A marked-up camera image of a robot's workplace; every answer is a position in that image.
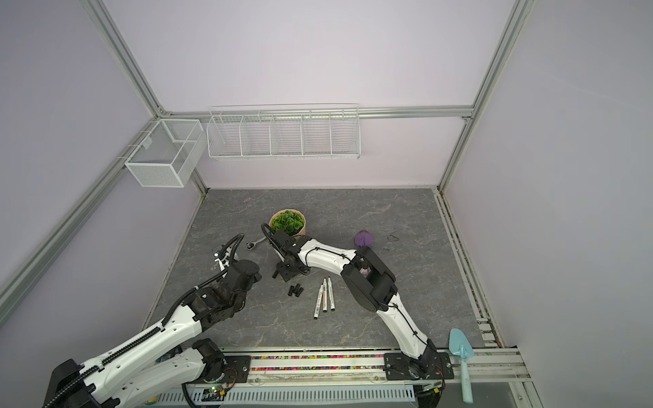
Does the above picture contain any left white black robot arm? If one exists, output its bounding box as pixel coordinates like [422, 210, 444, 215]
[44, 259, 261, 407]

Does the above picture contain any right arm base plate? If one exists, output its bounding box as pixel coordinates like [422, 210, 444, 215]
[384, 350, 455, 381]

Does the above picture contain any white wire shelf basket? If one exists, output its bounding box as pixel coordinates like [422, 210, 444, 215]
[207, 104, 362, 159]

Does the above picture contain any silver wrench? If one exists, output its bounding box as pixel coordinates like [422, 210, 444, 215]
[246, 236, 267, 251]

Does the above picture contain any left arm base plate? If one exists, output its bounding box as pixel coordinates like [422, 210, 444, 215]
[196, 355, 252, 385]

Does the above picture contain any potted green plant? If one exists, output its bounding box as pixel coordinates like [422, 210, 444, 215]
[269, 209, 306, 236]

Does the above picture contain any white mesh box basket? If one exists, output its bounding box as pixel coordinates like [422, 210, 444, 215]
[125, 119, 207, 188]

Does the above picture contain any white perforated cable tray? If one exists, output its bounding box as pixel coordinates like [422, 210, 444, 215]
[152, 384, 418, 407]

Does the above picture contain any teal garden trowel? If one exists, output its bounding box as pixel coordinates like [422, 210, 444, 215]
[448, 328, 474, 405]

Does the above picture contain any white marker pen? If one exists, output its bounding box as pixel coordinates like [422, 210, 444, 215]
[326, 277, 336, 311]
[313, 283, 325, 320]
[321, 278, 328, 313]

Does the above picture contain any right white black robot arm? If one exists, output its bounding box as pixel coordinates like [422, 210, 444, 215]
[265, 231, 454, 381]

